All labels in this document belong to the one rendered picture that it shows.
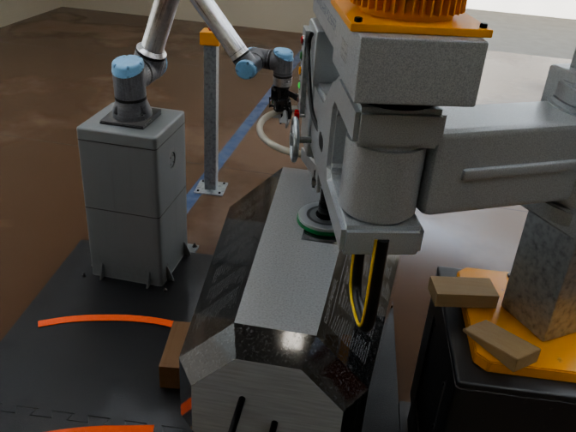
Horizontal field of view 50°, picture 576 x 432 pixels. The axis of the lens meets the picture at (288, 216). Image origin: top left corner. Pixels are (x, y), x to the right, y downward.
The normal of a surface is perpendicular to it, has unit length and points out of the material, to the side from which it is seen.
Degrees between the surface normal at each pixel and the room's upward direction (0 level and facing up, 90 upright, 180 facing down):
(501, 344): 11
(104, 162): 90
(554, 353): 0
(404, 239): 90
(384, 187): 90
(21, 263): 0
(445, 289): 0
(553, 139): 90
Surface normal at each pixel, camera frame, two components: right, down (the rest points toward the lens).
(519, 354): -0.04, -0.94
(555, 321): 0.40, 0.47
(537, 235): -0.92, 0.15
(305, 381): -0.17, 0.47
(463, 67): 0.07, 0.49
